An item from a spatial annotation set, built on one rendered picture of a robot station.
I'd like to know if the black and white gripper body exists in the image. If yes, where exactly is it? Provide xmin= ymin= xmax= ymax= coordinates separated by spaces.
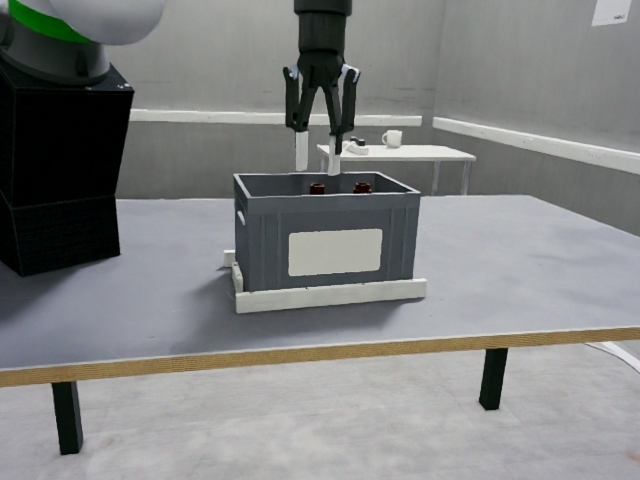
xmin=297 ymin=14 xmax=346 ymax=87

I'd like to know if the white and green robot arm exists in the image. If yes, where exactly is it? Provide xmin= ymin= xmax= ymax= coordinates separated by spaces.
xmin=0 ymin=0 xmax=353 ymax=85

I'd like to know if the brown bottle with green label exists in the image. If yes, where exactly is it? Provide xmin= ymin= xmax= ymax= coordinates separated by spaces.
xmin=353 ymin=183 xmax=372 ymax=194

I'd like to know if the grey plastic crate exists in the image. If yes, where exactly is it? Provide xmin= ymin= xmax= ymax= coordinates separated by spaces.
xmin=233 ymin=172 xmax=421 ymax=292

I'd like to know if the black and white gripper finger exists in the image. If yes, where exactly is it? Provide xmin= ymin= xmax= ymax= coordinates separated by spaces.
xmin=283 ymin=64 xmax=318 ymax=171
xmin=319 ymin=63 xmax=361 ymax=176

